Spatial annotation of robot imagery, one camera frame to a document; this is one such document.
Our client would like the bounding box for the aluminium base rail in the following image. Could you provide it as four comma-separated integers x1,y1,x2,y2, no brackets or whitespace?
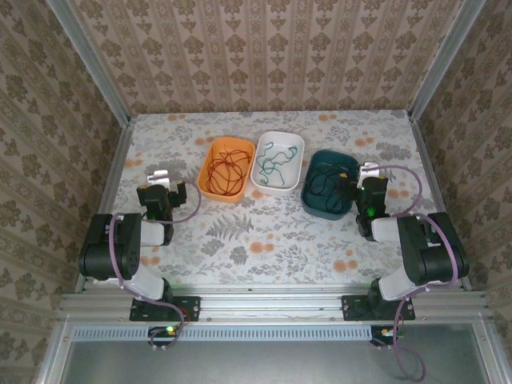
59,282,495,323

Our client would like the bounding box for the aluminium frame post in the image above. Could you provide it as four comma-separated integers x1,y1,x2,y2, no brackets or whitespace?
50,0,133,125
406,0,488,121

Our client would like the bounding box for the aluminium side rail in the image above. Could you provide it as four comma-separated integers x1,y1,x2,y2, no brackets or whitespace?
74,118,135,293
410,114,474,292

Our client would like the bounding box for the teal plastic bin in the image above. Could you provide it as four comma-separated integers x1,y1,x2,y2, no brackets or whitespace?
299,150,360,222

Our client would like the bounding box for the slotted grey cable duct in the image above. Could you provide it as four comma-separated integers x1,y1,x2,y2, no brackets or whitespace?
71,324,375,343

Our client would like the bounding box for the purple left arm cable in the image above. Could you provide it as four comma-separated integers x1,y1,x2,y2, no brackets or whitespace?
107,179,202,352

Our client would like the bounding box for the black cable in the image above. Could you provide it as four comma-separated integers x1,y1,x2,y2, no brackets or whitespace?
306,171,333,197
326,175,355,215
319,166,357,201
307,167,341,213

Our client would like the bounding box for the grey metal panel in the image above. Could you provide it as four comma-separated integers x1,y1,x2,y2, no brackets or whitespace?
59,323,497,384

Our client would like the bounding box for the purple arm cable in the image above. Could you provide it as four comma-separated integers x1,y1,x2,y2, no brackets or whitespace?
378,164,461,381
107,179,202,352

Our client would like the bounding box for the orange plastic bin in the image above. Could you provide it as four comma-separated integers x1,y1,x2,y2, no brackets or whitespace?
197,136,257,204

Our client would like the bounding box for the white plastic bin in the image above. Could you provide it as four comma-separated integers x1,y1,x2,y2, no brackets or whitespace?
250,130,306,197

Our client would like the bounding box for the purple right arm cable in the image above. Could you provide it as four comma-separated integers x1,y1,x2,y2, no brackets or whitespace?
378,164,461,381

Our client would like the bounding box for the green cable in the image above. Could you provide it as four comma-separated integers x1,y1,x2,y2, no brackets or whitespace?
257,140,281,186
267,144,301,187

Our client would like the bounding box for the small black controller board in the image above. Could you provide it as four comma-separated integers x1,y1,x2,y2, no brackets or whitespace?
370,324,403,347
148,326,182,348

